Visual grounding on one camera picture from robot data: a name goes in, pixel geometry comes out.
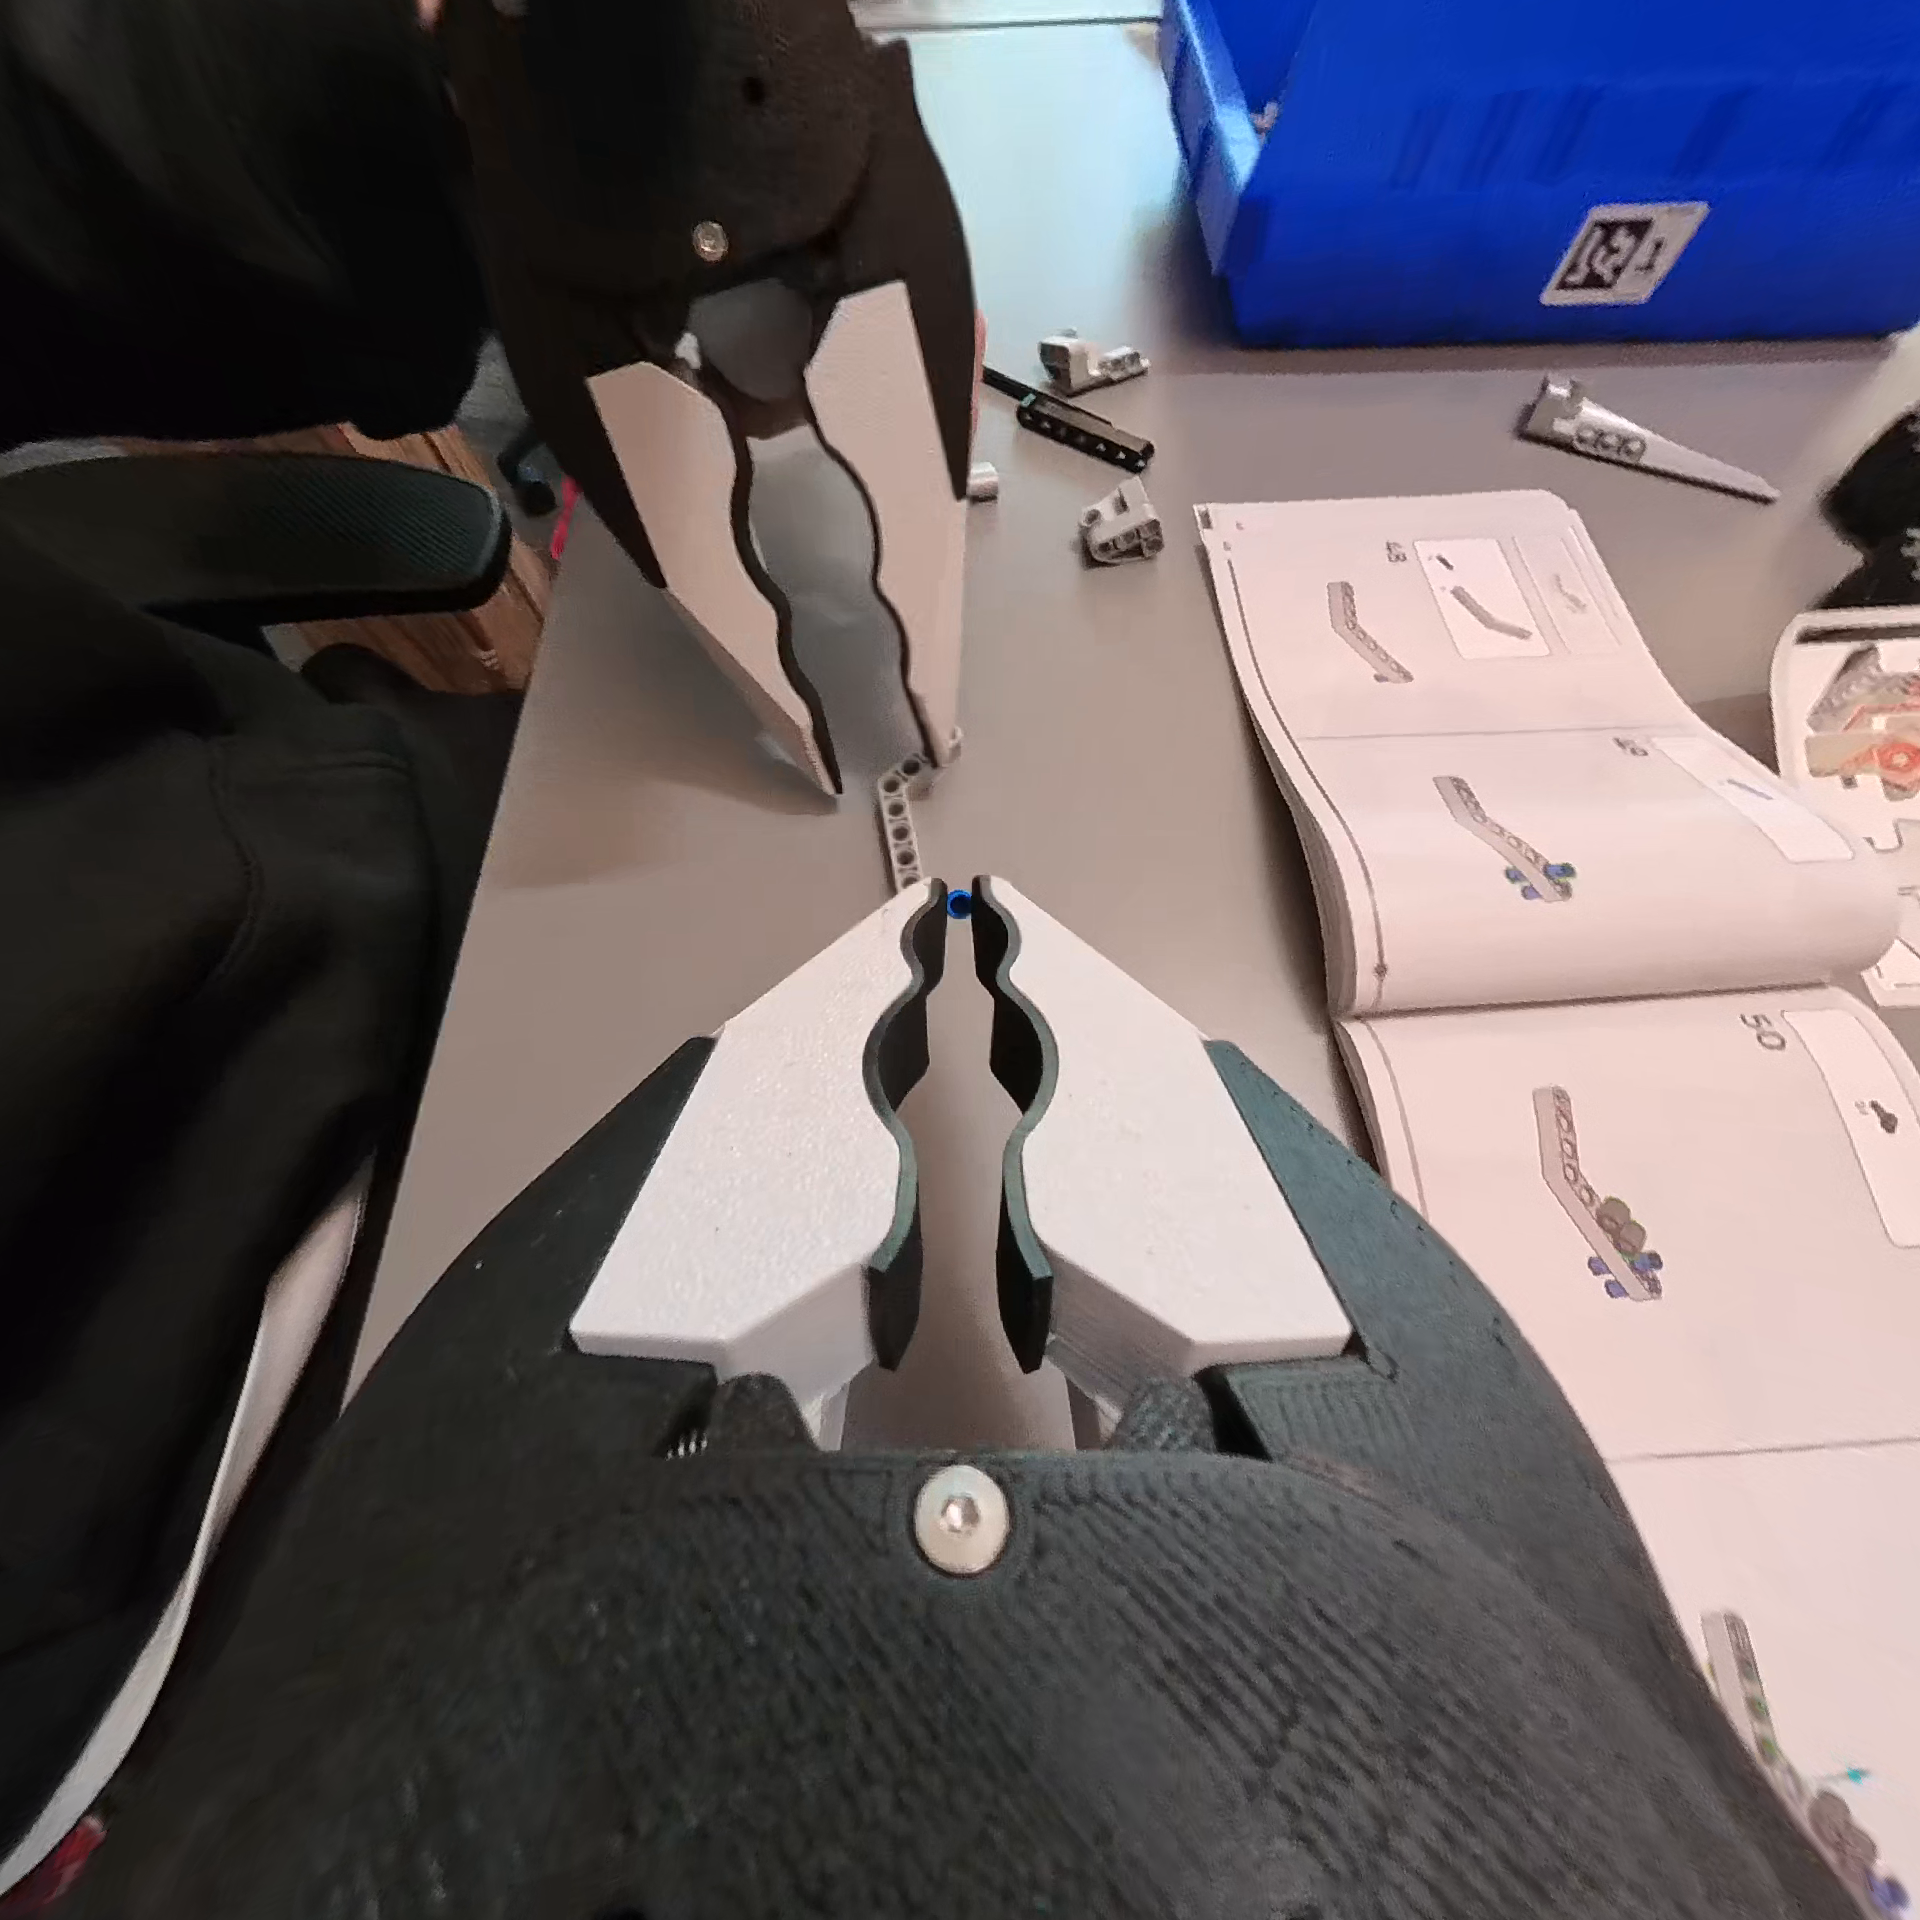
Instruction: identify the black chair armrest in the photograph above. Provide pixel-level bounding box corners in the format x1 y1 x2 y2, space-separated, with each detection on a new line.
0 450 512 634

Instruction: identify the grey toy connector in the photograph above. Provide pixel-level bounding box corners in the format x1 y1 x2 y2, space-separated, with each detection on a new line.
1038 331 1153 399
1078 475 1160 568

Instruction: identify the blue plastic bin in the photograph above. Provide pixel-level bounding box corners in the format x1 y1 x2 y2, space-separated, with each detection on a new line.
1160 0 1920 348

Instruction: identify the white instruction booklet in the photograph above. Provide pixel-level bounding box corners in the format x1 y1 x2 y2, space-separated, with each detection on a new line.
1194 488 1920 1920

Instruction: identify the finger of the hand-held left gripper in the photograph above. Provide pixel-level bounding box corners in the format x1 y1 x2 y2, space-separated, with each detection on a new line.
581 356 849 803
802 276 974 770

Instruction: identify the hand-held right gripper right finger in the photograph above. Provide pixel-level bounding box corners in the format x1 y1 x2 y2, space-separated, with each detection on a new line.
974 872 1356 1452

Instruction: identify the black toy beam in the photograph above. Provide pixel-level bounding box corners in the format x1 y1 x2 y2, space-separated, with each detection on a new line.
980 365 1160 466

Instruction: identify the black toy part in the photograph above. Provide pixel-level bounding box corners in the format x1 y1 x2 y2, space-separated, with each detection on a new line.
1819 412 1920 610

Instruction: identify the person's black clothing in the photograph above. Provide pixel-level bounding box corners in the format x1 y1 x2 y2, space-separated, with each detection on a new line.
0 602 504 1667

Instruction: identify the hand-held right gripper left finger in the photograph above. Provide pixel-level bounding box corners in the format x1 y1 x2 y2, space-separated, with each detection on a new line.
569 878 952 1452

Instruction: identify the grey bent toy beam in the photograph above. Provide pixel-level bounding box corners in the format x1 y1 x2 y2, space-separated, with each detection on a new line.
871 730 966 901

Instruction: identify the grey desk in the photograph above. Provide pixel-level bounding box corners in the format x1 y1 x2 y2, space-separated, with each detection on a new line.
349 0 1920 1386

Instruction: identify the grey toy wing panel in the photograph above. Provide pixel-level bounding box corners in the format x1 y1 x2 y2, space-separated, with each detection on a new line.
1514 375 1784 504

